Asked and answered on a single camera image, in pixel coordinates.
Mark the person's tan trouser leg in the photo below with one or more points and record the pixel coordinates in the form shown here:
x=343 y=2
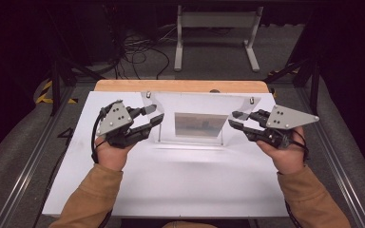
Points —
x=187 y=225

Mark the clear acrylic display frame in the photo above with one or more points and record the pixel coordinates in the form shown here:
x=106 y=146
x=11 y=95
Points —
x=199 y=103

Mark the aluminium floor rail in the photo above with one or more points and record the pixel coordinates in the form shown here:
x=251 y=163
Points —
x=28 y=167
x=339 y=177

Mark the white table board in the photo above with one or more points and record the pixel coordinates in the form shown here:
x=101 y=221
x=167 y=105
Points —
x=171 y=183

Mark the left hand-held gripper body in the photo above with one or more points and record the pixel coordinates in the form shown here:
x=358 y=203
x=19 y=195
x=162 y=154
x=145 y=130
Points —
x=114 y=118

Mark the yellow black floor tape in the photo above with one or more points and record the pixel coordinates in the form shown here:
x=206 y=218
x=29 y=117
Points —
x=46 y=100

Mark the white metal stand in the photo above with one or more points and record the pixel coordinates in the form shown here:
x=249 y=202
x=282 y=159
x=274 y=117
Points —
x=218 y=19

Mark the person's right hand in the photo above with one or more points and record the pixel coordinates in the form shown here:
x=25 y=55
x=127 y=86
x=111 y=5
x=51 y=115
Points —
x=286 y=160

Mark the person's left hand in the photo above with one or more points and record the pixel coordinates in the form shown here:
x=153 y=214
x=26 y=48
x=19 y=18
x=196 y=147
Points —
x=111 y=156

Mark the silver standoff screw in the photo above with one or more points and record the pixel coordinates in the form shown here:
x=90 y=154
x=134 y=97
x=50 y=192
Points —
x=252 y=100
x=148 y=94

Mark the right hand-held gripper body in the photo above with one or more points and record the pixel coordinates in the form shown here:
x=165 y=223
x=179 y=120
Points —
x=285 y=118

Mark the wooden table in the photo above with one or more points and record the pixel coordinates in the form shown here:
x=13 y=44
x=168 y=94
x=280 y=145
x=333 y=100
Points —
x=180 y=86

